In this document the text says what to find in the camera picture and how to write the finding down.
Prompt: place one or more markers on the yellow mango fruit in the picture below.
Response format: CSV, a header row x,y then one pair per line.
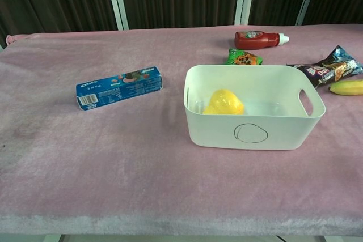
x,y
225,103

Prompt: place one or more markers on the blue Oreo cookie box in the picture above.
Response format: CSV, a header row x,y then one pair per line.
x,y
119,87

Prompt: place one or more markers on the green snack packet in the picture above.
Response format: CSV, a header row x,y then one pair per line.
x,y
244,59

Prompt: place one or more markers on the pink fleece table cloth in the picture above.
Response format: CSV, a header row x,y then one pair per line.
x,y
113,168

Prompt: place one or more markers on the red ketchup squeeze bottle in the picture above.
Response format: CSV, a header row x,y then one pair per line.
x,y
255,40

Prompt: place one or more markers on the dark Doritos chip bag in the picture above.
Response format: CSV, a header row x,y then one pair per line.
x,y
329,72

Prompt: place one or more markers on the yellow banana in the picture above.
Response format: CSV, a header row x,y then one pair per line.
x,y
350,87

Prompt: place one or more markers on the white double frame post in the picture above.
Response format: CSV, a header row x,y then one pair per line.
x,y
117,1

